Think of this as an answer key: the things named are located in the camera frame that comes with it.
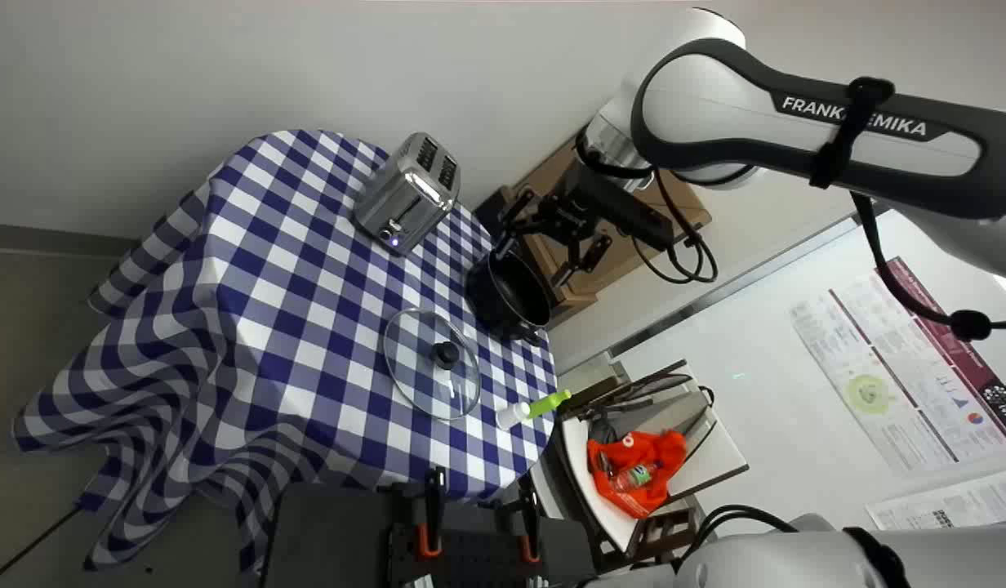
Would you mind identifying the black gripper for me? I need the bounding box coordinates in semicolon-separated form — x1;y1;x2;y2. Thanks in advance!
495;187;613;286

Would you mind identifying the glass pot lid black knob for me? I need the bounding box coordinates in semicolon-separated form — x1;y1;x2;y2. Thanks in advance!
378;305;486;424

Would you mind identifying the black cooking pot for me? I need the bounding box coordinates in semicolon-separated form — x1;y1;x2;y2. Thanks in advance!
465;231;556;336

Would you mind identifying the large cardboard box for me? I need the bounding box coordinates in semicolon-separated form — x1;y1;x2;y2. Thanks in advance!
501;134;716;328

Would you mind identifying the silver toaster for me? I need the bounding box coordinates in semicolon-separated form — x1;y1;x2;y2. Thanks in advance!
353;132;465;257

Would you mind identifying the orange plastic bag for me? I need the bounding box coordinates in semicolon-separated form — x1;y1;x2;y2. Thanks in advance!
586;424;694;523

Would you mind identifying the white board panel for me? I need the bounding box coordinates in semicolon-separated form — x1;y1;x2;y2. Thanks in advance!
608;211;1006;536

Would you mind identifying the blue white checkered tablecloth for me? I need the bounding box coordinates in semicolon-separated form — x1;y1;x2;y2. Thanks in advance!
10;127;562;575

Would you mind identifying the white paper poster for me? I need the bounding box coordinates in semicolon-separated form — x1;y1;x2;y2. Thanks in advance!
788;276;953;473

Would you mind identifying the black perforated breadboard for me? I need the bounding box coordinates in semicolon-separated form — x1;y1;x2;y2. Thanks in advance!
255;477;596;588

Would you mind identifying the maroon poster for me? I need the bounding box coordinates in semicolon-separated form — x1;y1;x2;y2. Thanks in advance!
878;256;1006;447

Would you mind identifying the white paper sheet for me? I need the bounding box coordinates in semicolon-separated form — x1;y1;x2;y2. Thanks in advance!
867;465;1006;536

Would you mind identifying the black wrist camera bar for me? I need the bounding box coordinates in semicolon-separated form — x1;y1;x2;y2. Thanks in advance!
571;159;678;253

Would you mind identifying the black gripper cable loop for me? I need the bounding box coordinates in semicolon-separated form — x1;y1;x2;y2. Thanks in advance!
632;159;724;290

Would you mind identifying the black clamp orange handle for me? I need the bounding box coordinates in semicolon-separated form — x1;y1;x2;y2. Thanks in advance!
412;468;450;565
508;477;549;569

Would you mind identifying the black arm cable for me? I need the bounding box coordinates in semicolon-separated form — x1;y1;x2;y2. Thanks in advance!
811;77;1006;347

